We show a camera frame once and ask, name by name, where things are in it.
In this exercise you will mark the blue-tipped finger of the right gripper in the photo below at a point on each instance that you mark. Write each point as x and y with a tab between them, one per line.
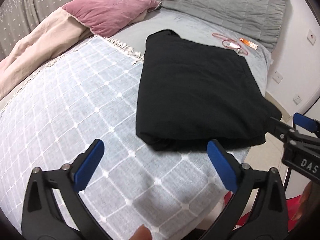
309	124

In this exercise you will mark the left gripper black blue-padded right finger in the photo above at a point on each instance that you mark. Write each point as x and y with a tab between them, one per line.
241	179

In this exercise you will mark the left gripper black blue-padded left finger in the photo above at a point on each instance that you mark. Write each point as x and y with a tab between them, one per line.
41	216

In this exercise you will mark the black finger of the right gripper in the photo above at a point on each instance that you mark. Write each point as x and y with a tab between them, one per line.
278	128

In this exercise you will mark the large black coat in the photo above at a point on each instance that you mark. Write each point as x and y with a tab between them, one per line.
191	93

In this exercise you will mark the person's right hand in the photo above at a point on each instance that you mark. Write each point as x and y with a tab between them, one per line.
304	203

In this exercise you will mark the person's left thumb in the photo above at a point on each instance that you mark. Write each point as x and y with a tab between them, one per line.
142	233

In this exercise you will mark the red bag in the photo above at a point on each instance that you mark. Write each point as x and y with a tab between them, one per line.
292	204

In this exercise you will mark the grey bed sheet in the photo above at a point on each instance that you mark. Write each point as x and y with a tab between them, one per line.
199	31

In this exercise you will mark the orange white tube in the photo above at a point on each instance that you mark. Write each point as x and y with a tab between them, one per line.
248	43

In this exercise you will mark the grey quilted headboard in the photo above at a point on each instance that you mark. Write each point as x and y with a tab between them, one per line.
260	20

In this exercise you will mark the beige duvet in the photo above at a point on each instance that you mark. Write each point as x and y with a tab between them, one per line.
53	36

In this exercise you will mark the pink velvet pillow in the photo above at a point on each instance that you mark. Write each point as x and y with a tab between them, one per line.
107	17

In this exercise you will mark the patterned grey curtain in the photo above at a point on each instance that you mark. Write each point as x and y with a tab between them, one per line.
20	17

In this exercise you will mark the white lower wall socket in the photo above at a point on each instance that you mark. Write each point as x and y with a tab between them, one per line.
297	99

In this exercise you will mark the white wall socket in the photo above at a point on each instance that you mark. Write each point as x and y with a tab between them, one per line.
297	99
311	37

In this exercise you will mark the white wall switch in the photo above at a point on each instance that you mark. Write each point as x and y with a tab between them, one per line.
277	77

